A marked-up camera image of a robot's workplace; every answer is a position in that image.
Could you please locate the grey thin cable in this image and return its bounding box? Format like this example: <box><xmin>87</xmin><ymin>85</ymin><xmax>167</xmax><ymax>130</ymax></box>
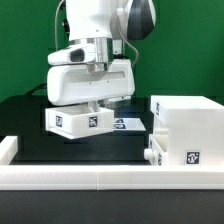
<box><xmin>54</xmin><ymin>0</ymin><xmax>66</xmax><ymax>51</ymax></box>

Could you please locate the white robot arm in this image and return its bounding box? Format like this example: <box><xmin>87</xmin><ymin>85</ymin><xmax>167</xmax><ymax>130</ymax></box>
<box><xmin>47</xmin><ymin>0</ymin><xmax>156</xmax><ymax>106</ymax></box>

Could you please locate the white drawer box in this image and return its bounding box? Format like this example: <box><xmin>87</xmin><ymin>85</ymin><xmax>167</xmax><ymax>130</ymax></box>
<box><xmin>45</xmin><ymin>105</ymin><xmax>114</xmax><ymax>139</ymax></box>
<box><xmin>144</xmin><ymin>134</ymin><xmax>168</xmax><ymax>166</ymax></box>

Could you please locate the white marker sheet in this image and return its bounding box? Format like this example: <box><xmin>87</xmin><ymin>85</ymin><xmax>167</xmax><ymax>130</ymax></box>
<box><xmin>113</xmin><ymin>118</ymin><xmax>145</xmax><ymax>131</ymax></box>

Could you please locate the white fence rail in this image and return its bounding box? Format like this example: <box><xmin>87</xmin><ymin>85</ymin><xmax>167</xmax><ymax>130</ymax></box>
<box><xmin>0</xmin><ymin>165</ymin><xmax>224</xmax><ymax>190</ymax></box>
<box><xmin>0</xmin><ymin>136</ymin><xmax>18</xmax><ymax>165</ymax></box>

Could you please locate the white front drawer box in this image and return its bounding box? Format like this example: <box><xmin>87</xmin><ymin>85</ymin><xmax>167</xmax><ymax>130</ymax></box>
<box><xmin>144</xmin><ymin>134</ymin><xmax>168</xmax><ymax>166</ymax></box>

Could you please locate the white drawer cabinet frame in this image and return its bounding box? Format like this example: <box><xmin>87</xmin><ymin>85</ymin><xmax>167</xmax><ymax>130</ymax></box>
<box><xmin>150</xmin><ymin>95</ymin><xmax>224</xmax><ymax>166</ymax></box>

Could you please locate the white left fence rail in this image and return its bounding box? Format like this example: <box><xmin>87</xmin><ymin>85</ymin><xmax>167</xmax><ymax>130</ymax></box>
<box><xmin>0</xmin><ymin>136</ymin><xmax>18</xmax><ymax>165</ymax></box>

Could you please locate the white front fence rail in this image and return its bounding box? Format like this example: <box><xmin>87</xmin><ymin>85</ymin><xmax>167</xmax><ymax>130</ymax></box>
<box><xmin>0</xmin><ymin>165</ymin><xmax>224</xmax><ymax>190</ymax></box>

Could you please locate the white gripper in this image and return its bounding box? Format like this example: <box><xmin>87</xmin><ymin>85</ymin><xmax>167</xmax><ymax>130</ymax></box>
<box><xmin>47</xmin><ymin>43</ymin><xmax>135</xmax><ymax>106</ymax></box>

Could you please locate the black cable hose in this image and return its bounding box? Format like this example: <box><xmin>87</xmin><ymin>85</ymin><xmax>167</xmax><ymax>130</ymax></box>
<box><xmin>31</xmin><ymin>83</ymin><xmax>48</xmax><ymax>96</ymax></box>

